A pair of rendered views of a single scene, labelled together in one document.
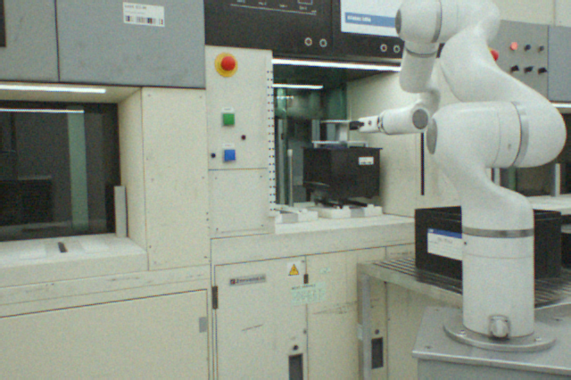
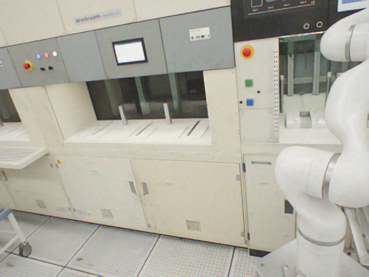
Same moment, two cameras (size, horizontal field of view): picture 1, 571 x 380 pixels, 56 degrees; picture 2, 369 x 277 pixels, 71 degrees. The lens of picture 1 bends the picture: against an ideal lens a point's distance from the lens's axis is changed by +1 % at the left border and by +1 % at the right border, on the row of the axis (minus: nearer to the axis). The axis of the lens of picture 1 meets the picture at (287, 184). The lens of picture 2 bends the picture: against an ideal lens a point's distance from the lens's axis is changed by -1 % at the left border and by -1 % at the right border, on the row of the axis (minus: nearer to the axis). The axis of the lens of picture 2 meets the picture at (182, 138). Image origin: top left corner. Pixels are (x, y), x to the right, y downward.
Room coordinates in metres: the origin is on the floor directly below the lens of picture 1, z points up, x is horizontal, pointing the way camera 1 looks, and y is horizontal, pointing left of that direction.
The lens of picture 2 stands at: (0.36, -0.58, 1.52)
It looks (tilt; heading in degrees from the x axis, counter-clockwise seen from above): 24 degrees down; 50
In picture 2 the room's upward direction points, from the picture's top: 10 degrees counter-clockwise
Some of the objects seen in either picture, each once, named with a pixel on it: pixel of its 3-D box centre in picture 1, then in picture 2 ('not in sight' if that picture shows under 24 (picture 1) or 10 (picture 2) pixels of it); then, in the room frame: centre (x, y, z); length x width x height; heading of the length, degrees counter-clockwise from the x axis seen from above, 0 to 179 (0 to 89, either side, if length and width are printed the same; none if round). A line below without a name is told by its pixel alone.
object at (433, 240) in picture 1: (484, 240); not in sight; (1.47, -0.55, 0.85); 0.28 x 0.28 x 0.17; 24
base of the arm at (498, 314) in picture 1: (497, 283); (318, 253); (0.96, -0.38, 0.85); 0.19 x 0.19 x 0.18
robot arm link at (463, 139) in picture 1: (479, 168); (310, 190); (0.96, -0.35, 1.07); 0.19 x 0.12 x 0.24; 91
